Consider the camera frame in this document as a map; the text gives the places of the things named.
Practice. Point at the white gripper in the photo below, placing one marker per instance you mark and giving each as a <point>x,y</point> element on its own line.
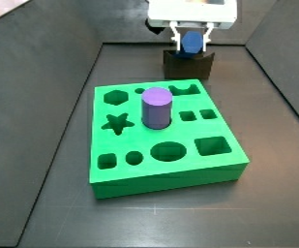
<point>192,13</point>

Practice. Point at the blue hexagonal prism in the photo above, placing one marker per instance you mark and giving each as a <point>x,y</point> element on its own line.
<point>191,45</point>

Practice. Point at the black curved cradle stand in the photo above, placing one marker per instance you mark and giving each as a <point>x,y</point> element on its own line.
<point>187,67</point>

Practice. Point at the purple cylinder peg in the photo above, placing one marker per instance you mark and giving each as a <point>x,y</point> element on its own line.
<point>156,103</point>

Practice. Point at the green shape sorter block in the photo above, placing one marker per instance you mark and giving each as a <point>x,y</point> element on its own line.
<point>138,160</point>

